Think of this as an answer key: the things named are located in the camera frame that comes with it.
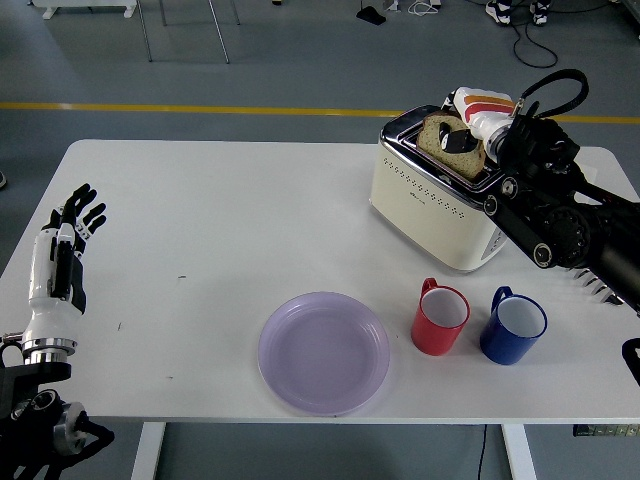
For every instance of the bread slice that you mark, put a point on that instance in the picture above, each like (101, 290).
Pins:
(429, 137)

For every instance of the table control panel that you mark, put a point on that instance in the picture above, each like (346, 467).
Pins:
(605, 430)

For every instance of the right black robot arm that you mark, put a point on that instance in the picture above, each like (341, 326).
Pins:
(550, 220)

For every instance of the black white sneaker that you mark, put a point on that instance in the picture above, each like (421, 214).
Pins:
(540, 14)
(497, 12)

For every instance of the cream chrome toaster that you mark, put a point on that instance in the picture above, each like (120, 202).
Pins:
(430, 220)

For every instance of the red mug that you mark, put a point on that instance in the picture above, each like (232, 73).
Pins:
(435, 340)

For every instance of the purple plate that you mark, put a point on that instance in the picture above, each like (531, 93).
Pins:
(322, 355)

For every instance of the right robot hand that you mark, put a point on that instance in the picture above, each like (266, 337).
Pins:
(482, 102)

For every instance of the white paper sheet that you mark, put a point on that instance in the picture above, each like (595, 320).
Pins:
(592, 175)

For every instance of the white table leg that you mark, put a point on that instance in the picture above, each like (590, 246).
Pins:
(520, 450)
(147, 450)

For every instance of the black foot pedal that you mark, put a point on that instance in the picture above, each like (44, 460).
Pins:
(372, 16)

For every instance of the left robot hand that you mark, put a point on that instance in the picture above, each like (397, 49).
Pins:
(42, 280)

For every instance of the metal toast rack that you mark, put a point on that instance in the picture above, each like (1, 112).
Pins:
(612, 299)

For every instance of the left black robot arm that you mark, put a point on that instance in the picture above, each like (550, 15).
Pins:
(30, 380)

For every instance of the white stand base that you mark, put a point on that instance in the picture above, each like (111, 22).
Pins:
(85, 5)

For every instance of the grey metal chair frame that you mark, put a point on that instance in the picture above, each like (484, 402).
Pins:
(220, 35)

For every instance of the blue mug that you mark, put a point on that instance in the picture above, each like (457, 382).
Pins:
(502, 347)

